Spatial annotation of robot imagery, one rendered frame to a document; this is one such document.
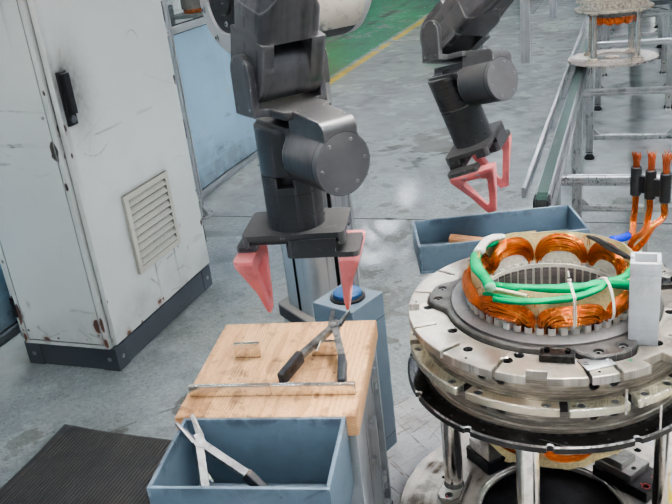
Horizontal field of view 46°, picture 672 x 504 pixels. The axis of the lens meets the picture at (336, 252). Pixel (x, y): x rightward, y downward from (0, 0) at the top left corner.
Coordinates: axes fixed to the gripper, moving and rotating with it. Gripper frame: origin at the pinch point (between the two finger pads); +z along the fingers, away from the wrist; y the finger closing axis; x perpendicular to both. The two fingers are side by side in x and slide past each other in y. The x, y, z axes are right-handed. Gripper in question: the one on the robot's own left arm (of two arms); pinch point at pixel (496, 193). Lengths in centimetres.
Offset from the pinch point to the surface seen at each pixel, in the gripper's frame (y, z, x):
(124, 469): 29, 68, 159
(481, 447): -27.0, 24.4, 5.2
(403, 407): -13.6, 26.2, 23.2
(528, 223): 6.0, 8.6, -0.6
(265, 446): -55, -2, 12
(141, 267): 107, 34, 190
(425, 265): -10.5, 3.8, 10.2
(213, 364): -46, -7, 21
